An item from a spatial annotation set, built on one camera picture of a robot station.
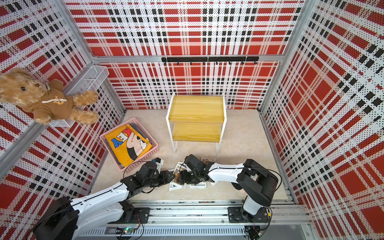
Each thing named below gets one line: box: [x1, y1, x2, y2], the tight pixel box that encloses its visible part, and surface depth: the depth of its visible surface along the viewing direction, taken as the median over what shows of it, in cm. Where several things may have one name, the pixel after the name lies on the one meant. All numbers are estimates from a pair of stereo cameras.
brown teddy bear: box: [0, 67, 99, 125], surface depth 54 cm
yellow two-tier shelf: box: [166, 93, 227, 156], surface depth 78 cm
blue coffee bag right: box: [189, 181, 207, 189], surface depth 84 cm
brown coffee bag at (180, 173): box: [173, 161, 188, 185], surface depth 84 cm
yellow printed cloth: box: [104, 124, 153, 168], surface depth 94 cm
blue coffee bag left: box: [169, 181, 182, 191], surface depth 83 cm
